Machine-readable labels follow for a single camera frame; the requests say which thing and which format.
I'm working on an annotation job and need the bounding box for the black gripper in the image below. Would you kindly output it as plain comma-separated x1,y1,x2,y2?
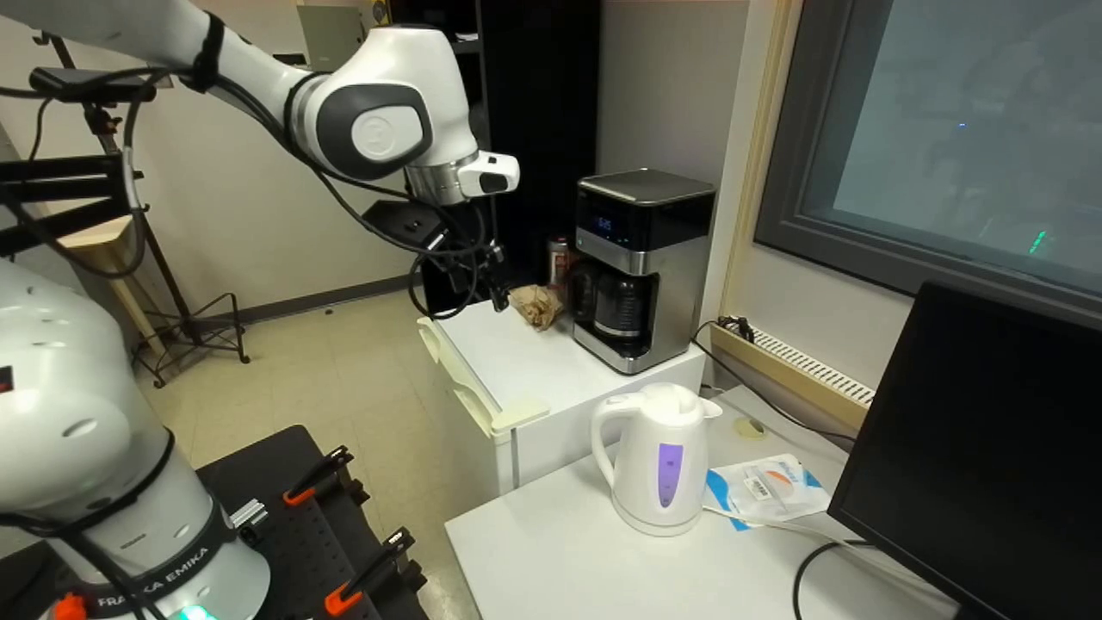
436,202,512,317

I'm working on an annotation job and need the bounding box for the glass coffee carafe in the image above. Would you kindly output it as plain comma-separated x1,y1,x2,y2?
575,266,654,346

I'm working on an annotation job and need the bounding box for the black steel coffee maker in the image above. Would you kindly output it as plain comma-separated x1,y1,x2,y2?
569,165,718,380

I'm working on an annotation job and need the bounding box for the brown crumpled paper bag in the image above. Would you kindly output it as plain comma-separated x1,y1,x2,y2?
506,282,569,335

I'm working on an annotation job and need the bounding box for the white mini fridge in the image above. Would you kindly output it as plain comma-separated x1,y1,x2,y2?
413,295,710,501

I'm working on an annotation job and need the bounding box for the black tall cabinet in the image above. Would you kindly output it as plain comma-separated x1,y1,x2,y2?
451,0,605,293

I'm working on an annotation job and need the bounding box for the white electric kettle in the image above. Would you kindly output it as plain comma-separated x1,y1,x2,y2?
589,380,726,541

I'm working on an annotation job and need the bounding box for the orange black clamp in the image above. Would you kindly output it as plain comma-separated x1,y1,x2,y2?
278,442,358,513
319,525,419,620

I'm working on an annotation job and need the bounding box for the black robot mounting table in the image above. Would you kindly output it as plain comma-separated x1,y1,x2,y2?
0,421,429,620

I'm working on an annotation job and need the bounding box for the white blue plastic packet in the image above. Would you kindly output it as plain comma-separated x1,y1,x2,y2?
700,452,833,533

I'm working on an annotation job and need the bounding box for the wooden stool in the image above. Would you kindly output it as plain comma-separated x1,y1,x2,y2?
56,209,180,361

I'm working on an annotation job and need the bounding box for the grey framed window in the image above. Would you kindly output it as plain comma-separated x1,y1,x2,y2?
749,0,1102,335

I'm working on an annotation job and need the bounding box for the black computer monitor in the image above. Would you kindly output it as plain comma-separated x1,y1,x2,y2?
827,280,1102,620

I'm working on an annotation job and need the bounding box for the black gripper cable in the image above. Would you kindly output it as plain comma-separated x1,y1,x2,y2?
407,226,508,325

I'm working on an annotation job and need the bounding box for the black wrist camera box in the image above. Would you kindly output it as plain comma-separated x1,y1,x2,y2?
362,195,446,251

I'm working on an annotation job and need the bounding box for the black power cable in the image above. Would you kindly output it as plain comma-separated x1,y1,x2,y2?
684,312,862,456

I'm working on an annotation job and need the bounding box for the black monitor cable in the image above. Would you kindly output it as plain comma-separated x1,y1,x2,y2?
787,533,878,620

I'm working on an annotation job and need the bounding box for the black camera tripod stand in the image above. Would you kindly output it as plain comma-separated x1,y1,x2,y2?
0,31,250,389

